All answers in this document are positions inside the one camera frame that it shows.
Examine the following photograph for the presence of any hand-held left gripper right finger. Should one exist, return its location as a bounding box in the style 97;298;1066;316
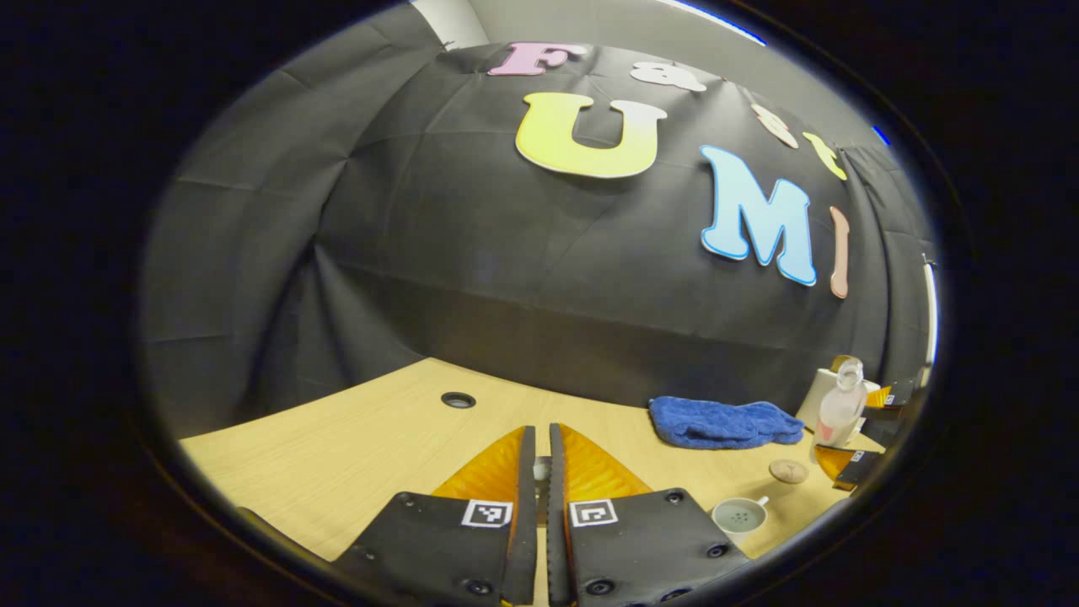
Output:
545;422;752;607

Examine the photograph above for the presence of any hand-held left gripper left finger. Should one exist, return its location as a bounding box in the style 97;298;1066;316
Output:
333;424;539;607

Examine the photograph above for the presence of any clear plastic water bottle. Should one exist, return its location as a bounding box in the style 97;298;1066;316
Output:
810;356;868;465

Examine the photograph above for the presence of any blue towel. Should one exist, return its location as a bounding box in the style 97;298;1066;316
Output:
647;395;807;451

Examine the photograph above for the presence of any black backdrop cloth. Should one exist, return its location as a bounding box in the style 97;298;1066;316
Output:
139;4;937;439

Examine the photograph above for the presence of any white toaster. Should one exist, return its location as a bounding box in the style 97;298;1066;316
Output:
796;368;883;432

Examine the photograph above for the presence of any white ceramic teacup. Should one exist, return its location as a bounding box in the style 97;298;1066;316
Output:
711;495;770;545

